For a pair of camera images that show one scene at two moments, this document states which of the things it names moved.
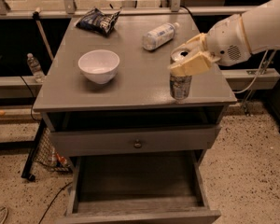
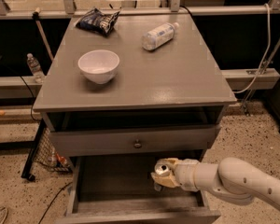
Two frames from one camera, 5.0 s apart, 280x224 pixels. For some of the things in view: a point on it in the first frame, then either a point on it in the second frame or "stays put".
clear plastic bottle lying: x=159 y=36 stays put
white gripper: x=226 y=41 -> x=186 y=173
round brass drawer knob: x=137 y=144 stays put
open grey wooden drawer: x=163 y=188 stays put
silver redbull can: x=180 y=87 -> x=161 y=170
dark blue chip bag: x=97 y=21 stays put
